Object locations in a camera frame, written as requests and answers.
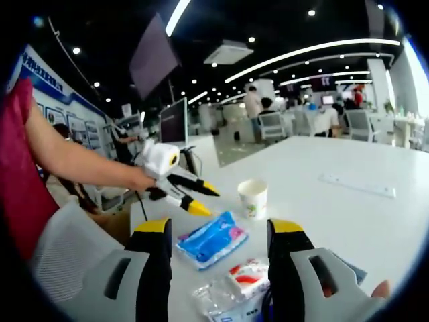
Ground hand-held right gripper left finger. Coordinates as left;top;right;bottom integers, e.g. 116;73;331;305
78;217;174;322

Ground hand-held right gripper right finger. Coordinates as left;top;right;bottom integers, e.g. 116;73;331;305
266;219;386;322

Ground small red white packet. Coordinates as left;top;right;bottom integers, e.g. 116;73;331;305
227;258;271;299

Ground blue tissue packet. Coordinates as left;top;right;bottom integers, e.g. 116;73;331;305
176;210;249;272

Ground white printed paper cup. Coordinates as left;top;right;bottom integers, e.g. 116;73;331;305
237;178;269;221

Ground wet wipes packet blue lid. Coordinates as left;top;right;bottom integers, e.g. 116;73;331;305
192;254;369;322

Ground person's left hand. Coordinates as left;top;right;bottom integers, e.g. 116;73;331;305
128;166;158;193

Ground person's right hand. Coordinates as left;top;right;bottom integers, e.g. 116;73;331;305
370;280;393;299

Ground dark desk monitor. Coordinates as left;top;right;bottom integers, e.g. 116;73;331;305
158;97;189;146

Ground white table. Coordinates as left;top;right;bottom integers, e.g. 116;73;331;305
129;136;429;322

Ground white mesh chair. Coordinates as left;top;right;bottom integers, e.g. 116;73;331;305
29;197;132;305

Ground grey office chair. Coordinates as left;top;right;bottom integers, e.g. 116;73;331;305
259;112;288;142
344;109;377;142

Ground hanging dark screen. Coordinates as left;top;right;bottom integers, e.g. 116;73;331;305
129;12;182;101

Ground ceiling air conditioner unit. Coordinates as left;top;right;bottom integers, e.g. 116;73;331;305
202;39;255;66

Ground person in red shirt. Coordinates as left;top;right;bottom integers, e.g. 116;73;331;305
0;78;62;262

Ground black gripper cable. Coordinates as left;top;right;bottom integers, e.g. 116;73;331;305
135;190;149;223

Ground blue white wall poster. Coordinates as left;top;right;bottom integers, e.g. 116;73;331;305
6;43;113;154

